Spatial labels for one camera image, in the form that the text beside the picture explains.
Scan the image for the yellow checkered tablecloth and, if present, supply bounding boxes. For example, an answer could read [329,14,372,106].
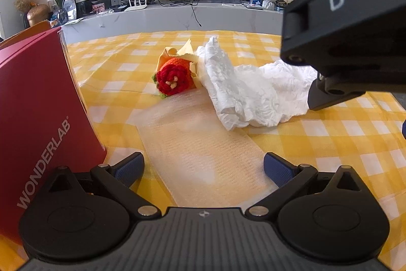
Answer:
[0,30,406,271]

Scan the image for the crocheted red flower bouquet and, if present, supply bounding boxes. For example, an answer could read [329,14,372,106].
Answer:
[157,38,204,89]

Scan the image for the red crochet rose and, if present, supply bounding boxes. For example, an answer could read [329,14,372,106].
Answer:
[151,56,195,99]

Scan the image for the gold round vase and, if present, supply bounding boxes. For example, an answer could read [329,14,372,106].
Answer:
[27,4,50,28]

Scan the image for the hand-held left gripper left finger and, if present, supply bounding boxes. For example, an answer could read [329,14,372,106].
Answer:
[47,152,162,218]

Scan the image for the black picture frame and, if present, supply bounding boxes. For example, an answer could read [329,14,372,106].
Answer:
[65,0,77,21]

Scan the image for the white router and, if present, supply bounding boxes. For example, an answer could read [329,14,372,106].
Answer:
[123,0,148,12]

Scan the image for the white mesh cloth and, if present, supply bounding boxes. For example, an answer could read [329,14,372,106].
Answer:
[126,89,280,209]

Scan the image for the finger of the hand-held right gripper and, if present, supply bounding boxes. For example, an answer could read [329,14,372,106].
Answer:
[307,72,366,111]

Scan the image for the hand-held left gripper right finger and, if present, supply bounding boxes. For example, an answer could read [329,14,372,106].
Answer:
[246,152,363,218]

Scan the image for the dried flower bunch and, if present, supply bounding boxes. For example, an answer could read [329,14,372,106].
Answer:
[14,0,34,13]

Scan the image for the red box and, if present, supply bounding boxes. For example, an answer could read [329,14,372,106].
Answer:
[0,27,109,247]

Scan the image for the white marble television stand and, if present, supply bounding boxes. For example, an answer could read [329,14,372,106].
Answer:
[61,2,286,37]

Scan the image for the black cables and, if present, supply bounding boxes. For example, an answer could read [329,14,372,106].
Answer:
[158,0,202,27]

